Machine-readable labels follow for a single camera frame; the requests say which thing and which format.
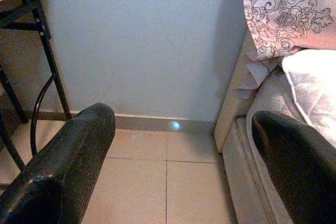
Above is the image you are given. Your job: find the black metal frame desk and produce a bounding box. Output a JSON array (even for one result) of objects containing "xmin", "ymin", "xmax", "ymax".
[{"xmin": 0, "ymin": 0, "xmax": 73, "ymax": 190}]

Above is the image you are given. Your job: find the white quilted bed sheet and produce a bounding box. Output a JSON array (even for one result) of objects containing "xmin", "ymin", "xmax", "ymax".
[{"xmin": 281, "ymin": 49, "xmax": 336, "ymax": 147}]

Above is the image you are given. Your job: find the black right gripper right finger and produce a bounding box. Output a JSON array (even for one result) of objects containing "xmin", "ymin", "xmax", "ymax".
[{"xmin": 251, "ymin": 110, "xmax": 336, "ymax": 224}]

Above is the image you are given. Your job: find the white grey paisley quilt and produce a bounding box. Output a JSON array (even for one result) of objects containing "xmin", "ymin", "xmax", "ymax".
[{"xmin": 233, "ymin": 0, "xmax": 336, "ymax": 100}]

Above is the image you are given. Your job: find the black desk cable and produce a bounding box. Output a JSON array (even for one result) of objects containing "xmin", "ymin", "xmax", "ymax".
[{"xmin": 30, "ymin": 74, "xmax": 56, "ymax": 156}]

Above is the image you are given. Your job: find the beige quilted mattress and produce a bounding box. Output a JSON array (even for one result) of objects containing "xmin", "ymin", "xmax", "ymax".
[{"xmin": 223, "ymin": 66, "xmax": 310, "ymax": 224}]

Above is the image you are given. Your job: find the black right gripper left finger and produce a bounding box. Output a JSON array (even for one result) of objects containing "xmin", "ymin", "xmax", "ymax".
[{"xmin": 0, "ymin": 102, "xmax": 117, "ymax": 224}]

